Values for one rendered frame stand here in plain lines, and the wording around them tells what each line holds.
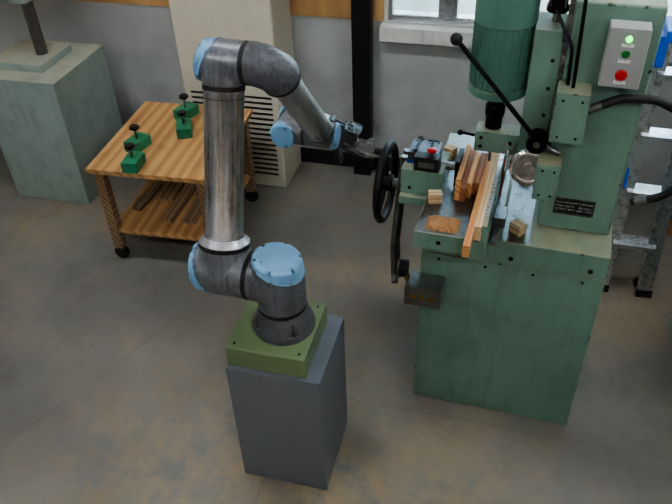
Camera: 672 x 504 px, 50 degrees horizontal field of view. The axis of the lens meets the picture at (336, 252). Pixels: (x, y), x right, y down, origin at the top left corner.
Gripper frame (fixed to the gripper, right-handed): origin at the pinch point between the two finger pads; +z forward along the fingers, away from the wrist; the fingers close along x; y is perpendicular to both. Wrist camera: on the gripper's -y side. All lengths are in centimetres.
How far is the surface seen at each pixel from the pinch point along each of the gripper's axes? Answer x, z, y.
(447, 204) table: -30.6, 27.3, 15.5
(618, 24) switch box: -26, 43, 83
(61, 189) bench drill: 49, -148, -136
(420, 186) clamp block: -23.4, 17.7, 12.4
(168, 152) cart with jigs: 31, -87, -66
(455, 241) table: -46, 33, 16
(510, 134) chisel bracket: -13, 35, 37
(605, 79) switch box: -28, 47, 70
